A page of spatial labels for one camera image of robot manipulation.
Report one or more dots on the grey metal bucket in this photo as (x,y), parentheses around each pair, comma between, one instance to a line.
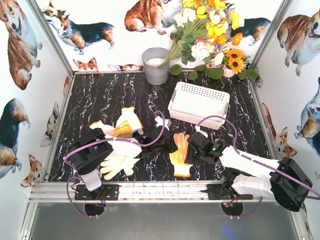
(155,67)

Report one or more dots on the cream leather glove front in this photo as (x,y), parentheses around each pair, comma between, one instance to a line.
(113,165)

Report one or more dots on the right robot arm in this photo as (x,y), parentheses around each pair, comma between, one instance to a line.
(248,175)

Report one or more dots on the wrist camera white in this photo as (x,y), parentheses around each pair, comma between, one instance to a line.
(198,129)
(163,122)

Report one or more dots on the white knit glove left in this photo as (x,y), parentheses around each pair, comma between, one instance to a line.
(107,129)

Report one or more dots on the white plastic storage basket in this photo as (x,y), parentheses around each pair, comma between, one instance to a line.
(199,105)

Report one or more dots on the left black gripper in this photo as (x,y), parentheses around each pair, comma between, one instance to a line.
(162,139)

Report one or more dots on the white knit glove upper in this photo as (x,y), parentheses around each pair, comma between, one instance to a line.
(128,113)

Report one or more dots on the artificial flower bouquet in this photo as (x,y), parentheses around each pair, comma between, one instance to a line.
(203,28)

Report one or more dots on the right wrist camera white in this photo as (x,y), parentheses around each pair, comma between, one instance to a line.
(198,129)

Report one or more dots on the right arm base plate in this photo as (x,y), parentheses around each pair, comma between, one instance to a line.
(218,192)

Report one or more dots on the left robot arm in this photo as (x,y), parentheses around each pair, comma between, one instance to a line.
(97,149)

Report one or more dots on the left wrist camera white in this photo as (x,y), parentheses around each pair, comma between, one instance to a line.
(163,122)

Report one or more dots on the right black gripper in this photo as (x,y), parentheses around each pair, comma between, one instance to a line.
(189,156)

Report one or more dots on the sunflower pot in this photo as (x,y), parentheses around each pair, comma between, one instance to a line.
(234,62)

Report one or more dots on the white knit glove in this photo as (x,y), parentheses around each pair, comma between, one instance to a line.
(107,129)
(128,113)

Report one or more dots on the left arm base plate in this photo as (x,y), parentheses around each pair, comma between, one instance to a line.
(108,192)

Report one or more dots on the yellow dotted knit glove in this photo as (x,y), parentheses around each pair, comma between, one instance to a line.
(126,128)

